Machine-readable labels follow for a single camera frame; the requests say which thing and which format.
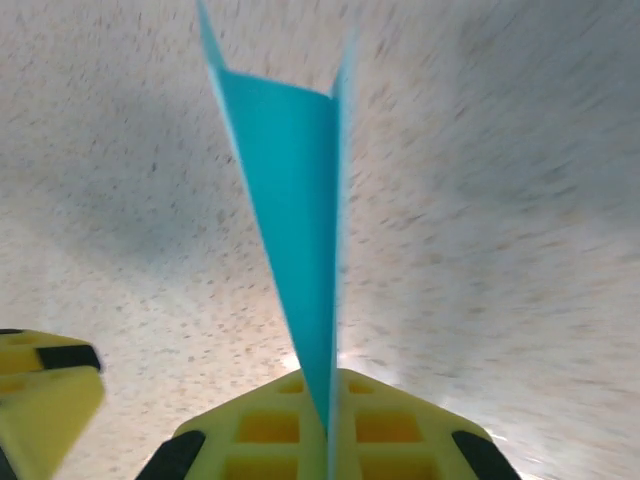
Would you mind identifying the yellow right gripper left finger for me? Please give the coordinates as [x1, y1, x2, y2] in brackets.
[144, 368, 330, 480]

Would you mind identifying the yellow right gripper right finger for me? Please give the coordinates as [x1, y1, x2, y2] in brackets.
[329, 367, 522, 480]

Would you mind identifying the light blue paper sheet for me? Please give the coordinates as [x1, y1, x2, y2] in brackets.
[194, 0, 362, 444]

